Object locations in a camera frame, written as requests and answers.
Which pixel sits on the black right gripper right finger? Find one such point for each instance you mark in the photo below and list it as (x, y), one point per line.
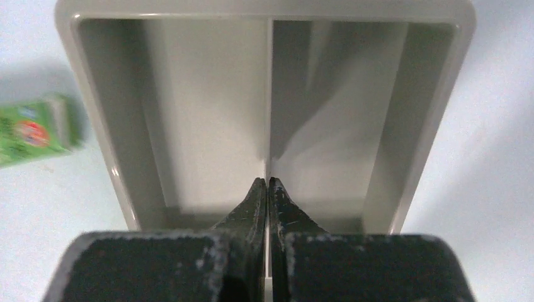
(311, 264)

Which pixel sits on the grey divided tray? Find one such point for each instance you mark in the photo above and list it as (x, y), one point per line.
(191, 101)

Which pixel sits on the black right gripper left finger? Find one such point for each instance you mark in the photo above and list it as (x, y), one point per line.
(223, 263)

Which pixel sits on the green small box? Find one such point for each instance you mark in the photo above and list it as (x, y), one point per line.
(38, 128)

